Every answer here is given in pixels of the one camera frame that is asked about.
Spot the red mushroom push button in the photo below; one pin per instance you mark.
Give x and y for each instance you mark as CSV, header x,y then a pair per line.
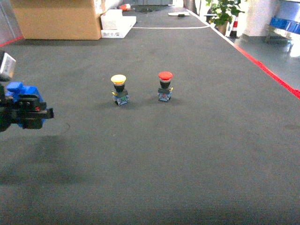
x,y
165,90

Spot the yellow mushroom push button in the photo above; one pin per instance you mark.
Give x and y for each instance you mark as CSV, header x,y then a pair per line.
x,y
120,94

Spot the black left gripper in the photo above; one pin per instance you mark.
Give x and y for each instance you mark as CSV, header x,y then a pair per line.
x,y
21,112

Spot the large open cardboard box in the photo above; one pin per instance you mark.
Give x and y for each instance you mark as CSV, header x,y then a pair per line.
x,y
59,19

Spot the blue plastic block part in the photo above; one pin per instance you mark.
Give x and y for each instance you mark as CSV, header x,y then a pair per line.
x,y
23,92

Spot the red white traffic cone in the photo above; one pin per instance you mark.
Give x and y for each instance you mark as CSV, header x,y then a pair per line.
x,y
233,33

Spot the white small boxes stack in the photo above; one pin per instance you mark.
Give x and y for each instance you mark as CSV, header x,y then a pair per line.
x,y
115,24

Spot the green potted plant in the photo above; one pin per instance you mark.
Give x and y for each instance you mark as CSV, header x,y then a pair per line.
x,y
223,12

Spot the white paper with black item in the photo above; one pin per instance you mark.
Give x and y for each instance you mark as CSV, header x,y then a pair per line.
x,y
179,14

